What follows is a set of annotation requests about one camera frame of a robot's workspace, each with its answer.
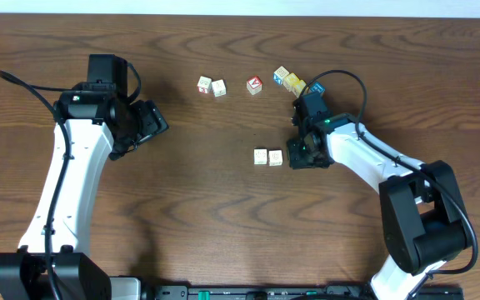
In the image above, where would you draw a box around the white block soccer ball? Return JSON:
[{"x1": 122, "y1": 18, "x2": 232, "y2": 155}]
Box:
[{"x1": 268, "y1": 150, "x2": 283, "y2": 167}]

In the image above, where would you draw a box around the white block green Z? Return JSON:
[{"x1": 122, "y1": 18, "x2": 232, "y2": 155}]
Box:
[{"x1": 253, "y1": 148, "x2": 268, "y2": 165}]

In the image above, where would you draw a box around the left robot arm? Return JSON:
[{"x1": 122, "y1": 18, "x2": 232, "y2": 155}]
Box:
[{"x1": 0, "y1": 82, "x2": 168, "y2": 299}]

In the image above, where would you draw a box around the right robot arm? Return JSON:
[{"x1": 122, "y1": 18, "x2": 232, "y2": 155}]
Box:
[{"x1": 287, "y1": 112, "x2": 478, "y2": 299}]

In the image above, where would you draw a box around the blue top block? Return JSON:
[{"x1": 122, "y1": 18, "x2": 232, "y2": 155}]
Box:
[{"x1": 309, "y1": 82, "x2": 326, "y2": 95}]

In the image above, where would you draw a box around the yellow block right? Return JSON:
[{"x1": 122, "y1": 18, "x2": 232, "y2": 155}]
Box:
[{"x1": 292, "y1": 80, "x2": 306, "y2": 98}]

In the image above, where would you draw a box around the yellow block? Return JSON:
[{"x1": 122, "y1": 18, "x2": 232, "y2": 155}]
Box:
[
  {"x1": 292, "y1": 80, "x2": 306, "y2": 98},
  {"x1": 282, "y1": 72, "x2": 299, "y2": 92}
]

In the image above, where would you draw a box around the yellow block left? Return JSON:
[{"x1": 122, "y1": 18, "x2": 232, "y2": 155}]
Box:
[{"x1": 282, "y1": 72, "x2": 299, "y2": 92}]

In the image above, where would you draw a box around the white block blue side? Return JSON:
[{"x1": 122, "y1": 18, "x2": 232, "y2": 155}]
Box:
[{"x1": 272, "y1": 66, "x2": 289, "y2": 85}]

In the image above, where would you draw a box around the white block red side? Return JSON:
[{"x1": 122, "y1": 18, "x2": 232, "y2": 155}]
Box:
[{"x1": 197, "y1": 76, "x2": 213, "y2": 94}]

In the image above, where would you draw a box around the red letter A block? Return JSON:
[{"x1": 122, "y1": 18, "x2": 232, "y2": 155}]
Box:
[{"x1": 247, "y1": 76, "x2": 263, "y2": 95}]

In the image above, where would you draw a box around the white block beside red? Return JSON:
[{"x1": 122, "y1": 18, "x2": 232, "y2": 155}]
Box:
[{"x1": 211, "y1": 79, "x2": 227, "y2": 97}]

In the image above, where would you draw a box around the left black cable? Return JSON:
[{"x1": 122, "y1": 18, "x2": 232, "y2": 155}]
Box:
[{"x1": 0, "y1": 62, "x2": 143, "y2": 300}]

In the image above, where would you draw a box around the black cable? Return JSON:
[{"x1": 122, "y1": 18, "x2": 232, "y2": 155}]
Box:
[
  {"x1": 0, "y1": 62, "x2": 143, "y2": 300},
  {"x1": 297, "y1": 69, "x2": 479, "y2": 276}
]

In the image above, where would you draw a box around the right black cable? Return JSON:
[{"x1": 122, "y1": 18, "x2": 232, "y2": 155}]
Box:
[{"x1": 297, "y1": 69, "x2": 479, "y2": 276}]

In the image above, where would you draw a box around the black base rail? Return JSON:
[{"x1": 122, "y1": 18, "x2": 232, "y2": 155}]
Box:
[{"x1": 110, "y1": 284, "x2": 465, "y2": 300}]

